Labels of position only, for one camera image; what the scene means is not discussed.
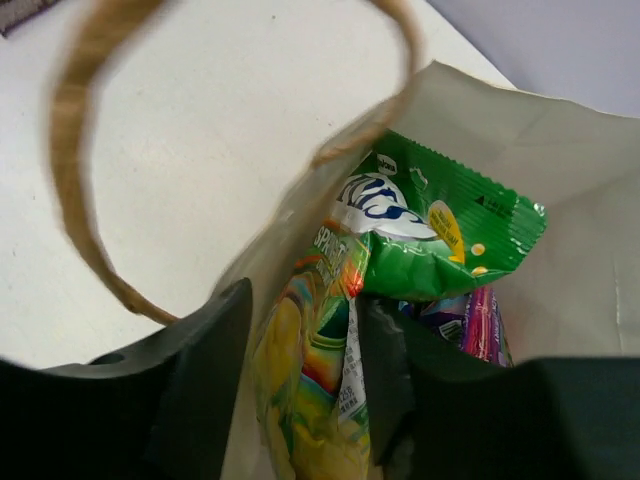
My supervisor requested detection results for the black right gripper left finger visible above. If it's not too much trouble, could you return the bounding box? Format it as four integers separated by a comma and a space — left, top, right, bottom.
1, 279, 252, 479

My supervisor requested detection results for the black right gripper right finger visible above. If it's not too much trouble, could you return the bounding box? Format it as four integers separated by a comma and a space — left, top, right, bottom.
357, 296, 639, 479

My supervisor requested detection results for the purple Fox's cherry candy bag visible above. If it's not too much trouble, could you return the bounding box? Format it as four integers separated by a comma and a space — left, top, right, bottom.
398, 286, 513, 368

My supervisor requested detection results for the green yellow Fox's candy bag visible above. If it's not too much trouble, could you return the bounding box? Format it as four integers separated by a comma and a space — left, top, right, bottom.
252, 132, 547, 479

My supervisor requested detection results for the brown chocolate bar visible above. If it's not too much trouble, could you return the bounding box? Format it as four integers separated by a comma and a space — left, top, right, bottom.
0, 0, 59, 38

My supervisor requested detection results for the brown paper bag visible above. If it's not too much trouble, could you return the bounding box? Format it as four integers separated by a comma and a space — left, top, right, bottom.
49, 1, 639, 479

